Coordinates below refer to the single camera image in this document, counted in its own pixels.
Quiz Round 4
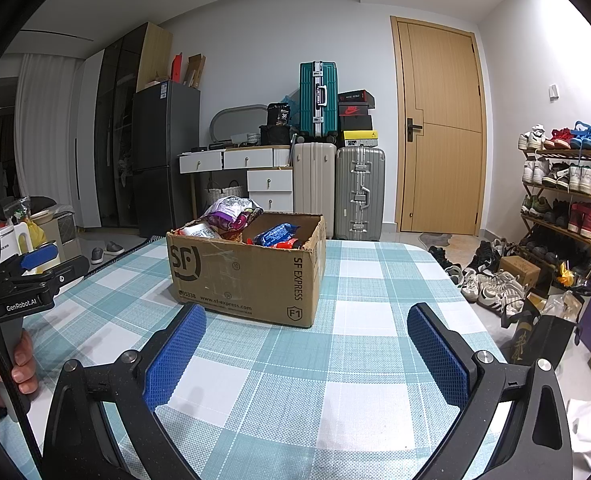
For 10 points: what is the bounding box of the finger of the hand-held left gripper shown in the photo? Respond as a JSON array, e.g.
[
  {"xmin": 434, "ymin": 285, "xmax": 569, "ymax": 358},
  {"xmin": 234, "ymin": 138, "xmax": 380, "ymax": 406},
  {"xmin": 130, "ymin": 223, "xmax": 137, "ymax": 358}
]
[
  {"xmin": 50, "ymin": 255, "xmax": 91, "ymax": 295},
  {"xmin": 18, "ymin": 242, "xmax": 61, "ymax": 273}
]

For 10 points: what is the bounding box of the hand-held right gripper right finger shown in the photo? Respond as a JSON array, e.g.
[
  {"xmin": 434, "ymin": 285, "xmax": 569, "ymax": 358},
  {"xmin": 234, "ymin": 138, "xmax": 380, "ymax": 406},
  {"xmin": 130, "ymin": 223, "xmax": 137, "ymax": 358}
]
[{"xmin": 408, "ymin": 303, "xmax": 573, "ymax": 480}]

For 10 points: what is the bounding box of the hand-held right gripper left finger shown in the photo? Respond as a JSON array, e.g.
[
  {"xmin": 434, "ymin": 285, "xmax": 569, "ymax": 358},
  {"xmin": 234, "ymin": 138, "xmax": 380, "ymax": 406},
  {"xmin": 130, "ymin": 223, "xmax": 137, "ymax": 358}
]
[{"xmin": 42, "ymin": 302, "xmax": 207, "ymax": 480}]

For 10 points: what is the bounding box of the brown cardboard box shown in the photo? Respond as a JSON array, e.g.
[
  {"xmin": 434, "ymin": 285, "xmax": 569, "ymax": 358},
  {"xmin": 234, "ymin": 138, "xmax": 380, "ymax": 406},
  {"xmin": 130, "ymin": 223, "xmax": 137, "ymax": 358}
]
[{"xmin": 166, "ymin": 211, "xmax": 327, "ymax": 329}]

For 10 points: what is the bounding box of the white purple printed snack packet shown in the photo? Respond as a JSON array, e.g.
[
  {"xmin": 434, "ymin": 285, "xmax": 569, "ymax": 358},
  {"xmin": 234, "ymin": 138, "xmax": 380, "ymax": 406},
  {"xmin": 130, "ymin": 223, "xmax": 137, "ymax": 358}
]
[{"xmin": 208, "ymin": 196, "xmax": 264, "ymax": 232}]

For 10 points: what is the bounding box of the blue snack packet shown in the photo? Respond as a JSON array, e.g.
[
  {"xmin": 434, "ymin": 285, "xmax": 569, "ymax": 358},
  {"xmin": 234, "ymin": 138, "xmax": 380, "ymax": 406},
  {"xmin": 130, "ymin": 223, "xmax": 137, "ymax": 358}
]
[{"xmin": 252, "ymin": 224, "xmax": 302, "ymax": 249}]

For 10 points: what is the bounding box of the person's left hand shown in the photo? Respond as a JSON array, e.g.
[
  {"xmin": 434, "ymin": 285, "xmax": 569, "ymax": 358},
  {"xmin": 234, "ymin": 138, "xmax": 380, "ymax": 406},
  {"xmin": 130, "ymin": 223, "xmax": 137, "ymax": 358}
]
[{"xmin": 0, "ymin": 332, "xmax": 38, "ymax": 410}]

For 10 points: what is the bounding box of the white appliance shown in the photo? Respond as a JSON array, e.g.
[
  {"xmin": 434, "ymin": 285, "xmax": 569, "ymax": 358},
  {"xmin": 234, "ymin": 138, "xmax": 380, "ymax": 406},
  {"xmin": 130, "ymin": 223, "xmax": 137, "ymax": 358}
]
[{"xmin": 0, "ymin": 220, "xmax": 31, "ymax": 267}]

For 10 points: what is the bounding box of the grey patterned bin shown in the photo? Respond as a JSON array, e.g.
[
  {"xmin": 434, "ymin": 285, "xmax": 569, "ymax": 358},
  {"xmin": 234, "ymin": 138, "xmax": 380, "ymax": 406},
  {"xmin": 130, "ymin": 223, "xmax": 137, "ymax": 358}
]
[{"xmin": 55, "ymin": 210, "xmax": 79, "ymax": 246}]

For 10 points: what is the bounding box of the pile of sneakers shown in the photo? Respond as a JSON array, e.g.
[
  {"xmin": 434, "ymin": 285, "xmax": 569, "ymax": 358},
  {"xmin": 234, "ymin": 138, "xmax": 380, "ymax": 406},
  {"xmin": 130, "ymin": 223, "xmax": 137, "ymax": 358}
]
[{"xmin": 428, "ymin": 237, "xmax": 531, "ymax": 316}]

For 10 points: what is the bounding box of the black paper bag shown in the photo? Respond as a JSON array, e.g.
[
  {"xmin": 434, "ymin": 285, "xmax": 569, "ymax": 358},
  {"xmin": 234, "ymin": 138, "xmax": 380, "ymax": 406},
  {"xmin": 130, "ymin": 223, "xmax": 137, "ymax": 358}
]
[{"xmin": 509, "ymin": 300, "xmax": 576, "ymax": 368}]

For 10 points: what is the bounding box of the grey door mat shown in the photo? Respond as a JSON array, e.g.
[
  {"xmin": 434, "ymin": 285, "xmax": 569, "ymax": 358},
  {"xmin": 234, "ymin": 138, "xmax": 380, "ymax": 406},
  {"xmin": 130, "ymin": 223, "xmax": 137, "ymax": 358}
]
[{"xmin": 419, "ymin": 232, "xmax": 460, "ymax": 251}]

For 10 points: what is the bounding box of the small cardboard box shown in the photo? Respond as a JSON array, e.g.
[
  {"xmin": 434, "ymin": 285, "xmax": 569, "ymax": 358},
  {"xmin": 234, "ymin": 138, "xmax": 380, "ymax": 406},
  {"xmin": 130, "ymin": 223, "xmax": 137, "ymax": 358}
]
[{"xmin": 499, "ymin": 255, "xmax": 541, "ymax": 288}]

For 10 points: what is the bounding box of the white curtain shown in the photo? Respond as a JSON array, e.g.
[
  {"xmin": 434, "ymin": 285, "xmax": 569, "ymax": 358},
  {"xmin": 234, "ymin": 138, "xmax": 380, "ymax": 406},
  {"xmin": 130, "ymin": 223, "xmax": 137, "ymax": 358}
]
[{"xmin": 18, "ymin": 52, "xmax": 83, "ymax": 216}]

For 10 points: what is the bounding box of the clear plastic bag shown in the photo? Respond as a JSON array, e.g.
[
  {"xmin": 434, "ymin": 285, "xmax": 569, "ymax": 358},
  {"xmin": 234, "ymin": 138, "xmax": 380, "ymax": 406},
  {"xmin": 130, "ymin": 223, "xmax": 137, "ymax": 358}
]
[{"xmin": 545, "ymin": 290, "xmax": 583, "ymax": 321}]

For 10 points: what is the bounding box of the dark refrigerator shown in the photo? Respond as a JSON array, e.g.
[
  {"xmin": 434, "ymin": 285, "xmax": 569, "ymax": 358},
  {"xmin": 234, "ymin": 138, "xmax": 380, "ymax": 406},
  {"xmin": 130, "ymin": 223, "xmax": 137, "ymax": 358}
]
[{"xmin": 132, "ymin": 80, "xmax": 201, "ymax": 238}]

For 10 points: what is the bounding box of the wooden glass-door cabinet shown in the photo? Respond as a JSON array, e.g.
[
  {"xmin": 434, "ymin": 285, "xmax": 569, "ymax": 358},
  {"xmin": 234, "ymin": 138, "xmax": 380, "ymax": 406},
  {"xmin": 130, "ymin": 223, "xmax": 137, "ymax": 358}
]
[{"xmin": 95, "ymin": 22, "xmax": 173, "ymax": 228}]

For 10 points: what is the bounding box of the woven laundry basket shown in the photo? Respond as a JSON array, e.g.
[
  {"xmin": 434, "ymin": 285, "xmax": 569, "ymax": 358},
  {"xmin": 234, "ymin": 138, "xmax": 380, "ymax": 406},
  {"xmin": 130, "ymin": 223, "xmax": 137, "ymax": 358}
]
[{"xmin": 205, "ymin": 180, "xmax": 246, "ymax": 208}]

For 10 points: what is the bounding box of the silver suitcase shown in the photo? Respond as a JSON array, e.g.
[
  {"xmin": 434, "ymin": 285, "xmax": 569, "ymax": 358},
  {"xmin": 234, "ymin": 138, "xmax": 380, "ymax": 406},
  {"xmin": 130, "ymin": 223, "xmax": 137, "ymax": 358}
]
[{"xmin": 335, "ymin": 146, "xmax": 387, "ymax": 242}]

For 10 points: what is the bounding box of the white desk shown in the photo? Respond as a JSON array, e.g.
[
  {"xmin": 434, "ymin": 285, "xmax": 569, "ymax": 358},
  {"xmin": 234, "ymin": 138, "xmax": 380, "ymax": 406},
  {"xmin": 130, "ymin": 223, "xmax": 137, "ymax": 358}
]
[{"xmin": 178, "ymin": 145, "xmax": 296, "ymax": 221}]

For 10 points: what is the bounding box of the white drawer cabinet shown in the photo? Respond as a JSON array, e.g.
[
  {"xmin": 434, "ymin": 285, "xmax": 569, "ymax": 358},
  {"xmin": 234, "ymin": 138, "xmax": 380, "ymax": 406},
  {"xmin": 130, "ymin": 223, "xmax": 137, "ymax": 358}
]
[{"xmin": 246, "ymin": 167, "xmax": 294, "ymax": 213}]

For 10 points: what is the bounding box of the beige suitcase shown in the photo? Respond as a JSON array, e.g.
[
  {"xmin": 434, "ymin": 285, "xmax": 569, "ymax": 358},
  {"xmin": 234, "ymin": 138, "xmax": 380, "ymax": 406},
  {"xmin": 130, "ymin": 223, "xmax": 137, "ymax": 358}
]
[{"xmin": 292, "ymin": 141, "xmax": 337, "ymax": 240}]

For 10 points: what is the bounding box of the wooden door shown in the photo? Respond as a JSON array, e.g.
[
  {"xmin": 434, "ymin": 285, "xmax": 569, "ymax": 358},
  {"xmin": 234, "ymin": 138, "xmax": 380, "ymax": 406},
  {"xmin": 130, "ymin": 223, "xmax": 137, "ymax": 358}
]
[{"xmin": 390, "ymin": 16, "xmax": 489, "ymax": 237}]

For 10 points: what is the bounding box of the grey oval mirror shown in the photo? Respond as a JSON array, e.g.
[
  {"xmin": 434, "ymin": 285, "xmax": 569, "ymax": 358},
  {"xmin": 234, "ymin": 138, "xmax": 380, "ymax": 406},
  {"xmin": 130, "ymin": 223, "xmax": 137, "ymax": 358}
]
[{"xmin": 210, "ymin": 105, "xmax": 268, "ymax": 145}]

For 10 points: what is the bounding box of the wooden shoe rack with shoes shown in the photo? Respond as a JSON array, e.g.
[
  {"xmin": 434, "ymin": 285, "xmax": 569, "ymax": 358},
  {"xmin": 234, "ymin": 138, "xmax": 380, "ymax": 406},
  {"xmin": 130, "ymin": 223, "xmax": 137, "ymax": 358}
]
[{"xmin": 518, "ymin": 120, "xmax": 591, "ymax": 271}]

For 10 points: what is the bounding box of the yellow black shoe box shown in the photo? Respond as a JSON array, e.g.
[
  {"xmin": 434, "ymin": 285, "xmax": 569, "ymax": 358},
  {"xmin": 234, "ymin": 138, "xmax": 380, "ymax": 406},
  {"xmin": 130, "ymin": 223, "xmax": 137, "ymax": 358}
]
[{"xmin": 343, "ymin": 130, "xmax": 379, "ymax": 148}]

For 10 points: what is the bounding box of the flat cardboard carton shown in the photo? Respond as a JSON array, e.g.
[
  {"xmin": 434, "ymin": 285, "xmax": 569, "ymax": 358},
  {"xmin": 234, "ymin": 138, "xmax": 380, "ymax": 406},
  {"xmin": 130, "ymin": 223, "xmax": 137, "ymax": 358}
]
[{"xmin": 182, "ymin": 54, "xmax": 206, "ymax": 88}]

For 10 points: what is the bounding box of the red black shoe box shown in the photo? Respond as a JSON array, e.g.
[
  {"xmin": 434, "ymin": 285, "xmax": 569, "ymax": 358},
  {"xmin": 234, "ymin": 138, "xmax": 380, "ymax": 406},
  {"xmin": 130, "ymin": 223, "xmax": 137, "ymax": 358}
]
[{"xmin": 339, "ymin": 102, "xmax": 375, "ymax": 118}]

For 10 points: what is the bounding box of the black labelled pouch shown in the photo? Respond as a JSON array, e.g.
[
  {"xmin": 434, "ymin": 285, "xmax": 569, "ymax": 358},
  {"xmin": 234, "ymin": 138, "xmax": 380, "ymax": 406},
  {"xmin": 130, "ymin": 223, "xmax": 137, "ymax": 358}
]
[{"xmin": 268, "ymin": 103, "xmax": 293, "ymax": 127}]

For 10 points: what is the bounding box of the teal suitcase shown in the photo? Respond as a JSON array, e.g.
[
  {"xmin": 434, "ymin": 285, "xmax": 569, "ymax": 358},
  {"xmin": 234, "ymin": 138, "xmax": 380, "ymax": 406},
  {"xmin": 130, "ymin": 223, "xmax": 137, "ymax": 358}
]
[{"xmin": 299, "ymin": 61, "xmax": 339, "ymax": 142}]

